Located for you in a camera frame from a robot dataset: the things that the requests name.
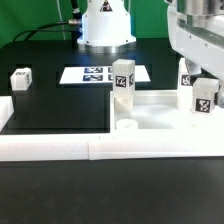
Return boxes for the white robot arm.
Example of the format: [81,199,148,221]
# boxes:
[78,0,224,108]

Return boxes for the white U-shaped obstacle fence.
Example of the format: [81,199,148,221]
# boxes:
[0,95,224,163]

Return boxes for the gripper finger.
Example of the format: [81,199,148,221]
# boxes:
[215,80,224,108]

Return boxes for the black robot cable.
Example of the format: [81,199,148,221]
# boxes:
[12,0,83,42]

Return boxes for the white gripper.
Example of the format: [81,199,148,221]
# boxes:
[166,0,224,81]

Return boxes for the white square tabletop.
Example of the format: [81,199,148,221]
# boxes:
[110,90,224,131]

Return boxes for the white base AprilTag sheet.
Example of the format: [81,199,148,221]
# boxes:
[60,65,150,84]

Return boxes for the thin light cable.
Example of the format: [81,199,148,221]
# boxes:
[56,0,66,42]

